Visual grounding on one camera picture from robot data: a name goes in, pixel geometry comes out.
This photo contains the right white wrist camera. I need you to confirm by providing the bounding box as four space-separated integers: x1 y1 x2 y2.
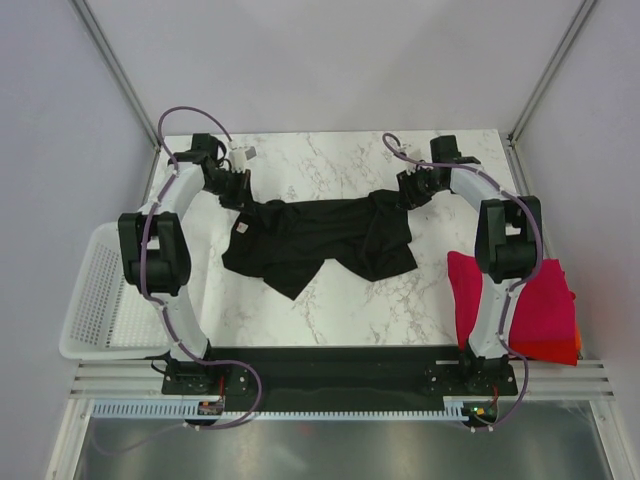
398 148 423 165

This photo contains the aluminium rail profile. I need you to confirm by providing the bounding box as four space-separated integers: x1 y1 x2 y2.
69 360 614 401

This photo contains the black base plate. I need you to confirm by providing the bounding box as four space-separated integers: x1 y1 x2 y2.
162 346 518 410

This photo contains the black t shirt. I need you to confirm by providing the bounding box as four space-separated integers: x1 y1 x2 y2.
222 190 417 300

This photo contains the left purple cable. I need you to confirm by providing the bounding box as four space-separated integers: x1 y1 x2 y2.
92 105 266 454

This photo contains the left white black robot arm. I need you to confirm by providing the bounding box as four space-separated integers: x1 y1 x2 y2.
117 134 256 393

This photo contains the white plastic basket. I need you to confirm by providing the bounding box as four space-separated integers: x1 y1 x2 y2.
59 222 170 361

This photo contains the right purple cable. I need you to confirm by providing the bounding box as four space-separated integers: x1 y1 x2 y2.
382 132 546 432

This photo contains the orange folded t shirt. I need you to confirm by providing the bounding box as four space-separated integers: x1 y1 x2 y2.
574 324 582 352

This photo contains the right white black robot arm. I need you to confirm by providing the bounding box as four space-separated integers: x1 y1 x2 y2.
382 133 543 394

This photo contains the purple cable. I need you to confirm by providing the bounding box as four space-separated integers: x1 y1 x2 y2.
92 105 266 454
382 132 546 432

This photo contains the magenta folded t shirt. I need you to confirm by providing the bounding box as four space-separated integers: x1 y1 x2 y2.
447 251 576 345

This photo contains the white slotted cable duct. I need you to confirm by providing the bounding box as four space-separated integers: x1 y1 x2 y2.
92 398 497 421

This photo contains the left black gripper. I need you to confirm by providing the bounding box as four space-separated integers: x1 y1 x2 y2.
203 169 258 217

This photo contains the aluminium frame post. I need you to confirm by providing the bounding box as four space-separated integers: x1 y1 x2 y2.
505 0 599 149
69 0 160 149

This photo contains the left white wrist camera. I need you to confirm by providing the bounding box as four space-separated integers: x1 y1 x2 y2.
228 141 257 173

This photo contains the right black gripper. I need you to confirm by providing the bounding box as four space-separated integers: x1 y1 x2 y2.
396 165 445 211

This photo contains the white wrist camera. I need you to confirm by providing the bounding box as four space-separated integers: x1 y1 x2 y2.
398 148 423 165
228 141 257 173

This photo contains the left aluminium frame post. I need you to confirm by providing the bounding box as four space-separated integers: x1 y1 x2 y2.
69 0 160 149

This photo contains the right aluminium frame post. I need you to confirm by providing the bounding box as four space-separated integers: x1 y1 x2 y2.
505 0 599 149

